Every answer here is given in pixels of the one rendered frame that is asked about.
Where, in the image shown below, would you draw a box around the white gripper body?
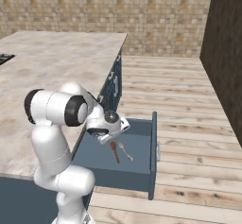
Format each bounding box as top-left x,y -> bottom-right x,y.
97,129 -> 123,146

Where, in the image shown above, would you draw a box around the blue open drawer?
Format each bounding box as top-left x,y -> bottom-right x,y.
71,111 -> 159,201

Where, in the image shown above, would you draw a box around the blue island cabinet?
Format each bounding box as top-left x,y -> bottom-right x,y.
0,49 -> 124,224

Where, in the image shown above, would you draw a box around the wooden spoon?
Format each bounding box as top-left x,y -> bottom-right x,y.
109,140 -> 121,164

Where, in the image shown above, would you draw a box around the metal spoon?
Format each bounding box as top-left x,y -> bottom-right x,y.
116,142 -> 134,164

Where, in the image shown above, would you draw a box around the black hob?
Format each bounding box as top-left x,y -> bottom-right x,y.
0,53 -> 16,66

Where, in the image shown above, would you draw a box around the long silver cabinet handle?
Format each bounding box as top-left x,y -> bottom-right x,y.
112,76 -> 119,97

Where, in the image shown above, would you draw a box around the silver drawer handle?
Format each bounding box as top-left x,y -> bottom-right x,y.
156,141 -> 162,163

